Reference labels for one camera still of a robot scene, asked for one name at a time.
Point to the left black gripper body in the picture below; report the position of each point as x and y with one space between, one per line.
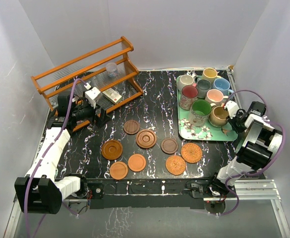
86 111

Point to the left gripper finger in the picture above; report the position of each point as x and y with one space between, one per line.
104 117
99 116

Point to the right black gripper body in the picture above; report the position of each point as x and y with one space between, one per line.
235 123

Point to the brown stoneware mug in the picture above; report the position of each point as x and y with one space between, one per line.
218 116

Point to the dark walnut coaster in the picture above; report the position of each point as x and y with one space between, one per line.
169 146
131 127

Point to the orange ringed wooden saucer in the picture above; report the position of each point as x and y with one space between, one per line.
112 150

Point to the brown ringed wooden saucer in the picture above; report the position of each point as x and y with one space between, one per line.
146 138

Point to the orange wooden shelf rack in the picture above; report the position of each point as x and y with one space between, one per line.
88 71

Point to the green floral tray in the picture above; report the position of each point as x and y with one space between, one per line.
206 131

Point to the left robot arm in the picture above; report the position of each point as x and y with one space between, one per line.
38 191

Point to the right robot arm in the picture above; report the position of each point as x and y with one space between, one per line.
259 143

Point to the clear plastic cup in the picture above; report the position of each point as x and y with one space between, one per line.
112 69

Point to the light wood coaster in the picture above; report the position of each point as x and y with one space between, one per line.
118 170
137 162

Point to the woven rattan coaster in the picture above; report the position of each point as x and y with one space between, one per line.
175 165
191 153

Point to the white green small box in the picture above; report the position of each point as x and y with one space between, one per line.
112 95

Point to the pale pink mug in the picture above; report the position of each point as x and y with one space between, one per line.
215 96

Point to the green inside mug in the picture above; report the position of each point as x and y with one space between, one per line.
199 112

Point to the blue mug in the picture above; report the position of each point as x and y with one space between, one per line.
222 85

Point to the grey mug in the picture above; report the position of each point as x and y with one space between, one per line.
203 86

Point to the yellow mug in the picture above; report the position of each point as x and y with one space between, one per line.
210 74

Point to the pink halloween mug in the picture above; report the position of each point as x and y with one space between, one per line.
189 94

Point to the white cream mug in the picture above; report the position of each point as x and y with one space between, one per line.
186 80

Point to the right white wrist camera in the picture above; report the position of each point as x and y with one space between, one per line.
231 107

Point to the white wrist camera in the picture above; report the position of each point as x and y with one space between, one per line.
231 107
93 95

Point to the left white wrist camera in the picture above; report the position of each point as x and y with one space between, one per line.
93 95

